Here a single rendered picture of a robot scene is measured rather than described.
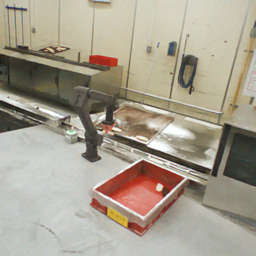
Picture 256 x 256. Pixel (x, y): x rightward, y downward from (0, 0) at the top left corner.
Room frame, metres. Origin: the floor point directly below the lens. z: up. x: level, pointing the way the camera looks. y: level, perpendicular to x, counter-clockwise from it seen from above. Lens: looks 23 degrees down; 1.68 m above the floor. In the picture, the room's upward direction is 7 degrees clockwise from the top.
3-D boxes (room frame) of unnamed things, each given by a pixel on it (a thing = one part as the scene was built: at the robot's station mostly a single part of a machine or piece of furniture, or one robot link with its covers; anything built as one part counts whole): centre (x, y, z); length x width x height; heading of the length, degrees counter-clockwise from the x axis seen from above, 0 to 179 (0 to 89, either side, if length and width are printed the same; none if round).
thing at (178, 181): (1.16, -0.10, 0.88); 0.49 x 0.34 x 0.10; 147
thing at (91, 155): (1.54, 0.24, 0.86); 0.12 x 0.09 x 0.08; 50
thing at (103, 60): (5.52, 0.73, 0.94); 0.51 x 0.36 x 0.13; 66
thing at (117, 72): (5.52, 0.73, 0.44); 0.70 x 0.55 x 0.87; 62
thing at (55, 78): (5.64, 1.81, 0.51); 3.00 x 1.26 x 1.03; 62
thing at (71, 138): (1.75, 0.43, 0.84); 0.08 x 0.08 x 0.11; 62
